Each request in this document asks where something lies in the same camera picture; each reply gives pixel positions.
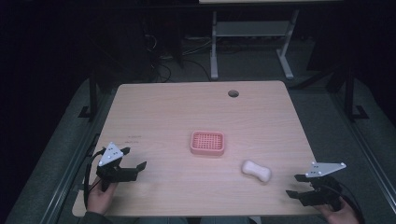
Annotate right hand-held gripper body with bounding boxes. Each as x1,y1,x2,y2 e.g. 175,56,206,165
300,161,347,211

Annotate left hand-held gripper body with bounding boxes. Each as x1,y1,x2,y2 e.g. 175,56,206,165
95,142,138,192

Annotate person's left hand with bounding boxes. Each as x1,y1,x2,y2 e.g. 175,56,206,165
86,179,119,216

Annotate person's right hand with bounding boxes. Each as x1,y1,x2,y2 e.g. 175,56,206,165
318,197,361,224

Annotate white soap bar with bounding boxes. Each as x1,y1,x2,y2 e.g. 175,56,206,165
241,160,273,184

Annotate black metal stand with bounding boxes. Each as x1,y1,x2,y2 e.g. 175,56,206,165
343,65,370,123
78,68,99,123

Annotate pink soap dish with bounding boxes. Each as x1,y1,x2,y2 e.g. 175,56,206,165
189,130,226,157

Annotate white metal stand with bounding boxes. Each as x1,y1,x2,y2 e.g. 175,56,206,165
209,9,301,81

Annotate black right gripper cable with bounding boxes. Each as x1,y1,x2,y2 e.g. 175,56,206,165
323,183,366,224

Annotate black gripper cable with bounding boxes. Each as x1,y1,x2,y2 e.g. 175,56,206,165
82,147,107,211
323,183,366,224

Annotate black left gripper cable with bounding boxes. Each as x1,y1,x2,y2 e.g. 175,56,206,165
82,147,107,211

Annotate metal frame rail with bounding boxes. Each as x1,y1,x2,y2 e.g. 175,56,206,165
330,91,396,203
39,90,117,224

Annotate floor cables bundle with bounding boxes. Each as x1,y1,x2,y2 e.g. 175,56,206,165
142,32,213,84

